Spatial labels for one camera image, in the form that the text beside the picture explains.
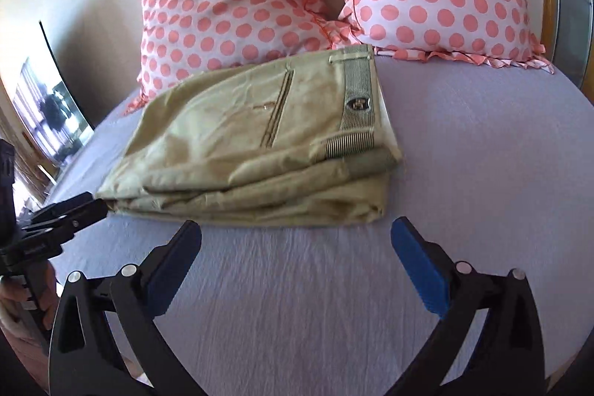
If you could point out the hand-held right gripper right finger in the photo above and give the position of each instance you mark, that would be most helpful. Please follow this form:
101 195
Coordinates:
420 266

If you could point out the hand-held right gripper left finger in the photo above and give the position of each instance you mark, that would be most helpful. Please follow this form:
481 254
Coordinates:
174 266

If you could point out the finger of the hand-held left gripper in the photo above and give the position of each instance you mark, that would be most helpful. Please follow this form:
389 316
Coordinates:
69 212

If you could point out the khaki pants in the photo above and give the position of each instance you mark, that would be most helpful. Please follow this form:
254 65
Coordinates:
250 145

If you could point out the person's left hand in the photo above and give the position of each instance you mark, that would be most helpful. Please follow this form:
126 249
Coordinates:
44 298

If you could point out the lavender bed sheet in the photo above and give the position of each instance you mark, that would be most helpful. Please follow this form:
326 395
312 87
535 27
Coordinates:
325 284

